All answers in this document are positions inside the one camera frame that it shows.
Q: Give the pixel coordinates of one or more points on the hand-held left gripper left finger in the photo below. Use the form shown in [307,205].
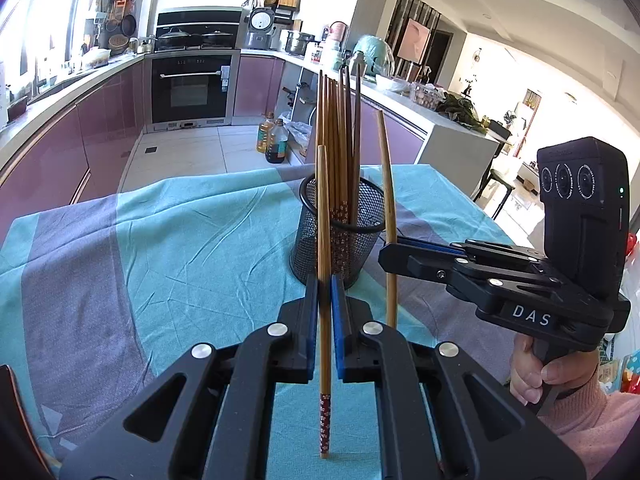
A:
[312,340]

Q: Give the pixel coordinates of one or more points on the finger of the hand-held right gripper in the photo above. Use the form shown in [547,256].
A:
[430,246]
[415,266]

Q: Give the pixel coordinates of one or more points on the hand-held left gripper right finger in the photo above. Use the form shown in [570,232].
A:
[338,335]

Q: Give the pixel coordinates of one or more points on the black mesh utensil holder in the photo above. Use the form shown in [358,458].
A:
[365,240]

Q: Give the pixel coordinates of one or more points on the red-tipped wooden chopstick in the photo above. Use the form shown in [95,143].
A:
[387,185]
[324,220]

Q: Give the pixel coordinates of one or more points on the bunch of wooden chopsticks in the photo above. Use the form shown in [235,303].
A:
[336,150]

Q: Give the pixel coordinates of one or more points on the person's right forearm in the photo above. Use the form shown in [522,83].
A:
[600,425]

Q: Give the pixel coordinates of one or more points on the person's right hand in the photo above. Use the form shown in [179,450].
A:
[525,375]

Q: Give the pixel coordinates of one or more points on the black stool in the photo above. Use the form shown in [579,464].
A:
[495,187]

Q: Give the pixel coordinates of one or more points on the purple base cabinets with appliances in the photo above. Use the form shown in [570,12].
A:
[450,150]

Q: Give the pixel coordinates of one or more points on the leafy green vegetables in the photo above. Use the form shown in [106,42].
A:
[462,112]

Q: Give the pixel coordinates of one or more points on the clear plastic egg box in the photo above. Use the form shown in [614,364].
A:
[427,95]

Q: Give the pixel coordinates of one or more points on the teal and purple tablecloth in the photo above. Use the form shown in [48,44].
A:
[175,260]

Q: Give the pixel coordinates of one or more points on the clear plastic bag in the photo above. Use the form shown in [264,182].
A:
[300,134]

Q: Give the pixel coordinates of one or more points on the dark cooking oil bottle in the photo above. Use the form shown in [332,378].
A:
[276,142]

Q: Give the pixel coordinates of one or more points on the yellow cooking oil bottle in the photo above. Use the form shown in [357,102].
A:
[265,135]

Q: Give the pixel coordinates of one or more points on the mint green appliance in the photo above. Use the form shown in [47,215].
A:
[372,55]

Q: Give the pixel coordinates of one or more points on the pink kettle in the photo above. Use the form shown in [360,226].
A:
[338,32]

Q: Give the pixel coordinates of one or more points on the steel stock pot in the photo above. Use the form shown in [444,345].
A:
[299,42]

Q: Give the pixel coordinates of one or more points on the white rice cooker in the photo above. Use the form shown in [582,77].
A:
[260,29]

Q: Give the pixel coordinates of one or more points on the built-in black oven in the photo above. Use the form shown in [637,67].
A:
[192,87]

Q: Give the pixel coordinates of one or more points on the black lidded wok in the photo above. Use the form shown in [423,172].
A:
[175,36]
[217,36]

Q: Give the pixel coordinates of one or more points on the purple base cabinets with sink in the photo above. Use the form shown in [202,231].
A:
[75,130]

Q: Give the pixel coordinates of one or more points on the black range hood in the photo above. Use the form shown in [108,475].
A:
[199,21]

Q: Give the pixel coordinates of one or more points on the woven basket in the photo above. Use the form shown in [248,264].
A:
[118,43]

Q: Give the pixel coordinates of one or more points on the hanging black frying pan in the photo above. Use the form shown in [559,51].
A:
[129,25]

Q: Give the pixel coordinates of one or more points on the kitchen window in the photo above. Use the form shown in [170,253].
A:
[45,15]

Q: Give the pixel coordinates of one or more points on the pink wall painting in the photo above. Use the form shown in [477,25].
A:
[414,40]

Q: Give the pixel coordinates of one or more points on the black wall storage rack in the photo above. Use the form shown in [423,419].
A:
[275,2]

